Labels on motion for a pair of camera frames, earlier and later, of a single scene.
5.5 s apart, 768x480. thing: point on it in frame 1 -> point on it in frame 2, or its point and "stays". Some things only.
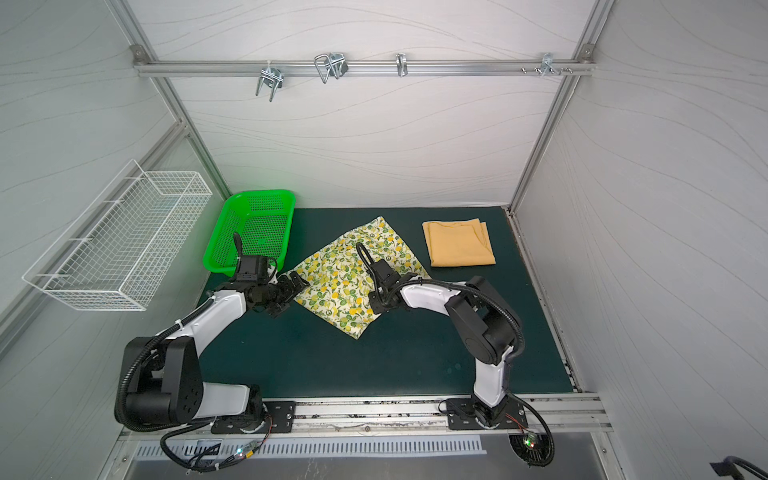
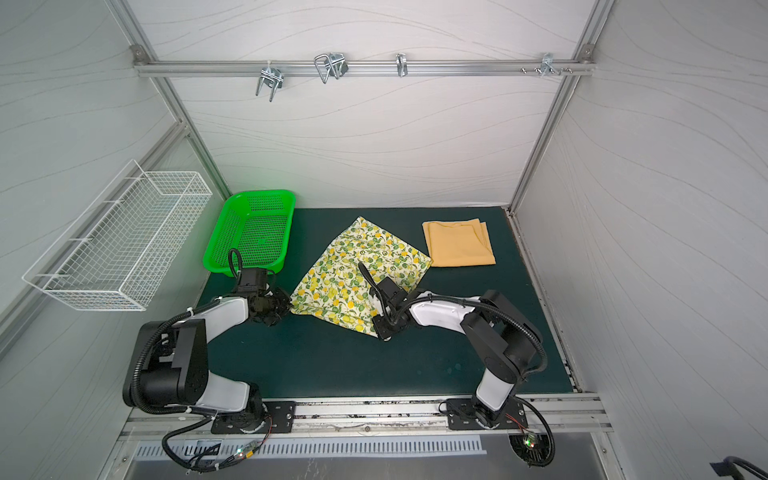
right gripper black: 377,294 -> 383,324
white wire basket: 115,252 stays
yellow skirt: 458,243 stays
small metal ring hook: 401,61 stays
